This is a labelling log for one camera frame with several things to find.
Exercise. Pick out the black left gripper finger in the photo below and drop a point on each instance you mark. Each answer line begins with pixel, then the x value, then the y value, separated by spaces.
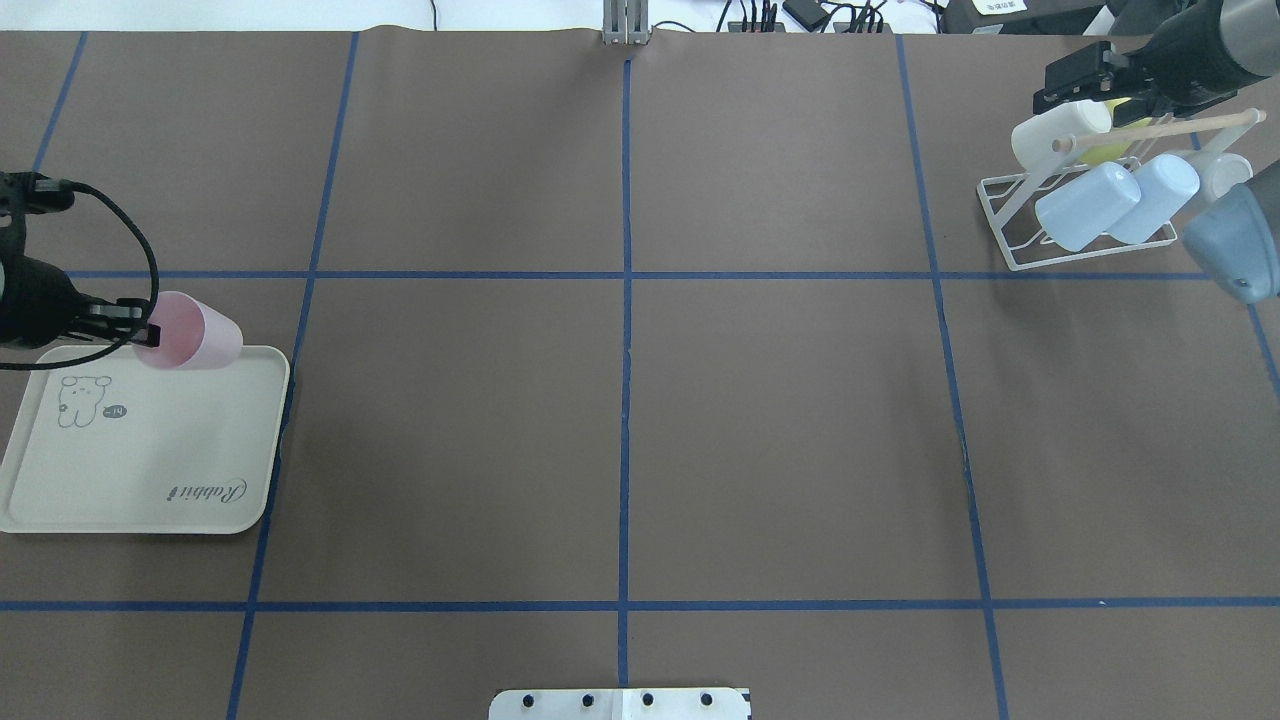
pixel 126 320

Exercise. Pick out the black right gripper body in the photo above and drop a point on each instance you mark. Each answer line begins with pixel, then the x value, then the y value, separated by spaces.
pixel 1187 57

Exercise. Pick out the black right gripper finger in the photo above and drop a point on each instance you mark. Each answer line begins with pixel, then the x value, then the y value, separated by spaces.
pixel 1083 75

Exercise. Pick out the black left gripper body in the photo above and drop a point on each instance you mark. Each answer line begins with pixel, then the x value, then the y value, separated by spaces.
pixel 36 299

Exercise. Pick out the pink cup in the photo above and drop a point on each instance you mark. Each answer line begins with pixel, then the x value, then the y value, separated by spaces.
pixel 192 336

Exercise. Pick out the pale green cup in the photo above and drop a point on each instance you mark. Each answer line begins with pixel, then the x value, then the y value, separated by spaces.
pixel 1032 140

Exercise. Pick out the yellow cup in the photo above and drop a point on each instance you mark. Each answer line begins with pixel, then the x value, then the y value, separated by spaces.
pixel 1116 151

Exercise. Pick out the light blue cup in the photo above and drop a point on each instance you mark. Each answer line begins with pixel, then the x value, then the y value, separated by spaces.
pixel 1075 214
pixel 1166 184

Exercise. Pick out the grey cup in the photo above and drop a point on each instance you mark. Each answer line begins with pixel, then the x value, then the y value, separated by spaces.
pixel 1218 172

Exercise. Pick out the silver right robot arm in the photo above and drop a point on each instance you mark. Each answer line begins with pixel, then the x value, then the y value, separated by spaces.
pixel 1233 240

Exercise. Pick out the wooden rack dowel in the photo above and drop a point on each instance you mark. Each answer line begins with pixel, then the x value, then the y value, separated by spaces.
pixel 1243 119

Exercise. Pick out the cream plastic tray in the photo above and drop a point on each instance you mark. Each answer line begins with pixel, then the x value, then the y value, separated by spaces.
pixel 116 446

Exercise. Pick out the black box with label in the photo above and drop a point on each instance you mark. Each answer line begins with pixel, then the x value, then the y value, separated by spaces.
pixel 1050 18

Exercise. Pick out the black usb hub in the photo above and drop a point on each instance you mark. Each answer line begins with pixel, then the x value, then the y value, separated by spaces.
pixel 751 17

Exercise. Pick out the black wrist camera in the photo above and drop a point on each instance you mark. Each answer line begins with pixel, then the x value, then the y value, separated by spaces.
pixel 24 193

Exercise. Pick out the white wire cup rack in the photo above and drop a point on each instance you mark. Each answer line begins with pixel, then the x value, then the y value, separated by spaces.
pixel 1007 203

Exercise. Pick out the aluminium frame post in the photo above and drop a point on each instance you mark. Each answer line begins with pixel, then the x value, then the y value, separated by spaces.
pixel 626 22

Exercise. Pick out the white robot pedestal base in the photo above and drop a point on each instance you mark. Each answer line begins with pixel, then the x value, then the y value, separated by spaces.
pixel 623 703

